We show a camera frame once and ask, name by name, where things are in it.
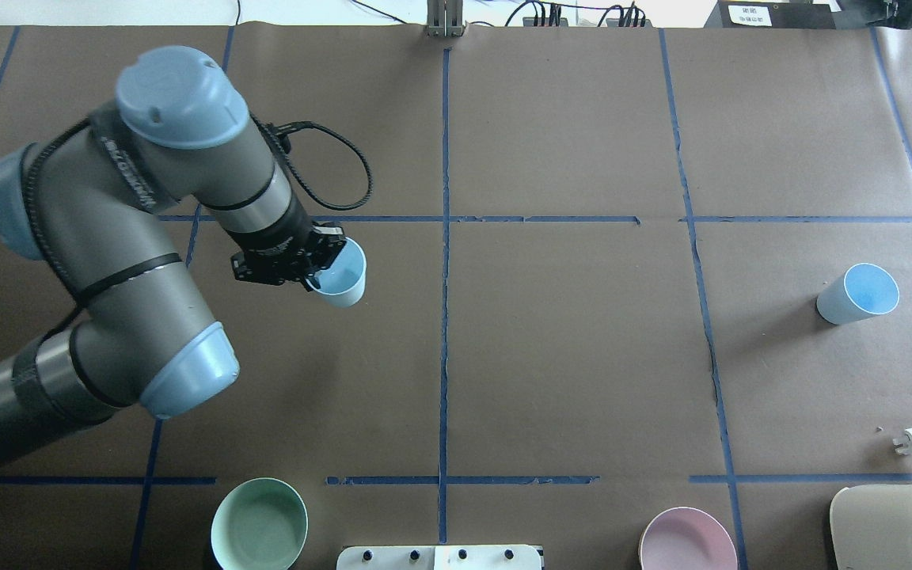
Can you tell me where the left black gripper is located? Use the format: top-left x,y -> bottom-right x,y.
231,222 -> 347,292

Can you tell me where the light blue cup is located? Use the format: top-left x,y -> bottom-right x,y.
815,263 -> 900,325
314,237 -> 368,308

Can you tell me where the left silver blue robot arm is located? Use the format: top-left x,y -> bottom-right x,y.
0,44 -> 367,466

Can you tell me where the green bowl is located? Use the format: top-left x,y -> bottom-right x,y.
210,477 -> 309,569

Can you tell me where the far orange black connector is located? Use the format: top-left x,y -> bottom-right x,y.
518,2 -> 569,28

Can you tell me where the pink bowl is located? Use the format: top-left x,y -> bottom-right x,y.
637,507 -> 739,569

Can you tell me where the black box with label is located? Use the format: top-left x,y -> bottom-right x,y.
703,1 -> 836,29

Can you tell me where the white toaster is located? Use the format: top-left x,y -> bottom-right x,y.
829,484 -> 912,569

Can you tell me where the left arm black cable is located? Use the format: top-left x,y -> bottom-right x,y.
262,120 -> 374,212

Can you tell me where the aluminium frame post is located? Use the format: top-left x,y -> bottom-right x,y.
426,0 -> 466,37

